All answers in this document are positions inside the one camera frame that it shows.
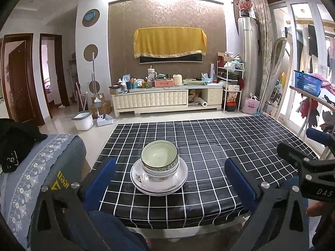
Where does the cream tufted TV cabinet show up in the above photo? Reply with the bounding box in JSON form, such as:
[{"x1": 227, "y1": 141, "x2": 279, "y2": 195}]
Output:
[{"x1": 111, "y1": 84, "x2": 223, "y2": 117}]

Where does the white mop bucket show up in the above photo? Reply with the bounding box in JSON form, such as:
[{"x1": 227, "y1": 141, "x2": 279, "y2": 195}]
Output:
[{"x1": 72, "y1": 110, "x2": 94, "y2": 131}]

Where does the yellow cloth TV cover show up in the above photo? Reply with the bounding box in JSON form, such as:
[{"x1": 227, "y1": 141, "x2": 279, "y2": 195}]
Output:
[{"x1": 133, "y1": 27, "x2": 207, "y2": 58}]

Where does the cream plastic jug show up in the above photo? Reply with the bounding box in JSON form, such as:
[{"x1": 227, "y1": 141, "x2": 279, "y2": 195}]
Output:
[{"x1": 173, "y1": 74, "x2": 183, "y2": 86}]

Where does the tall standing air conditioner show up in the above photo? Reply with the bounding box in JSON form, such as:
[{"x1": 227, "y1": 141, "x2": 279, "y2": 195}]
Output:
[{"x1": 238, "y1": 17, "x2": 258, "y2": 105}]

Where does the pink box on cabinet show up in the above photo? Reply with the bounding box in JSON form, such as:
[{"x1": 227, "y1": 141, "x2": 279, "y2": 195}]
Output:
[{"x1": 155, "y1": 79, "x2": 174, "y2": 87}]

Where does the dark wooden door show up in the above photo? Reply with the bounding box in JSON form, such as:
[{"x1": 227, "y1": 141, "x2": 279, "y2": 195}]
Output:
[{"x1": 1, "y1": 33, "x2": 44, "y2": 126}]

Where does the white metal shelf rack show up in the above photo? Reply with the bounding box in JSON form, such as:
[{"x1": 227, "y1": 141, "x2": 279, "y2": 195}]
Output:
[{"x1": 216, "y1": 59, "x2": 245, "y2": 112}]

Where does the grey embroidered sofa cushion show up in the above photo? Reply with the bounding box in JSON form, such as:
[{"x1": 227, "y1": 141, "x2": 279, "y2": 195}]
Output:
[{"x1": 1, "y1": 134, "x2": 87, "y2": 250}]

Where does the pink shopping bag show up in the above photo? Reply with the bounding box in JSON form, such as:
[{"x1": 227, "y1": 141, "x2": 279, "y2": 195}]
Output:
[{"x1": 241, "y1": 94, "x2": 260, "y2": 115}]

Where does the floral white plate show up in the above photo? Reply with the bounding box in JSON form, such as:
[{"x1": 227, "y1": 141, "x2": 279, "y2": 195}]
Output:
[{"x1": 130, "y1": 157, "x2": 188, "y2": 196}]

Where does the cardboard box on floor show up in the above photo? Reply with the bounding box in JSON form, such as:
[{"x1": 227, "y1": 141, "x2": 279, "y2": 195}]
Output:
[{"x1": 89, "y1": 96, "x2": 112, "y2": 119}]

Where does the blue plastic basket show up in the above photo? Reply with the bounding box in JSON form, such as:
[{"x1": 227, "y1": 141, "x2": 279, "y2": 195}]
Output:
[{"x1": 294, "y1": 70, "x2": 322, "y2": 97}]

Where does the white dustpan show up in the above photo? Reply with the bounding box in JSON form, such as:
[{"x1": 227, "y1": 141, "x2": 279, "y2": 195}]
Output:
[{"x1": 97, "y1": 114, "x2": 113, "y2": 126}]

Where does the white ceramic bowl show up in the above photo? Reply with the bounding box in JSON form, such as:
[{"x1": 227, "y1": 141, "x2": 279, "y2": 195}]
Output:
[{"x1": 142, "y1": 162, "x2": 179, "y2": 182}]

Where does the black white checked tablecloth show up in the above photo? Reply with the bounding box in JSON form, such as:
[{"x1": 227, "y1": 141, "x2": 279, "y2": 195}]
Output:
[{"x1": 97, "y1": 116, "x2": 316, "y2": 229}]

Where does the lower white plate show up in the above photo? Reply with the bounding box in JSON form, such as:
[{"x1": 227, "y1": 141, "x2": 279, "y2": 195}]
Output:
[{"x1": 132, "y1": 178, "x2": 186, "y2": 196}]

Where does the white paper roll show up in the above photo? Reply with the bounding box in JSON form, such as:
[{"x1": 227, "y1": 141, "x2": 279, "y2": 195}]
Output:
[{"x1": 197, "y1": 97, "x2": 208, "y2": 107}]

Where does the black garment on sofa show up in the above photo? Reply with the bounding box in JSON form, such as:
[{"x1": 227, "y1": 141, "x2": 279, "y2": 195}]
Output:
[{"x1": 1, "y1": 118, "x2": 48, "y2": 173}]

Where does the patterned grey-green bowl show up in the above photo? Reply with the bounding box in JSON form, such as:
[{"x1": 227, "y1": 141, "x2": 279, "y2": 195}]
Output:
[{"x1": 141, "y1": 140, "x2": 179, "y2": 172}]

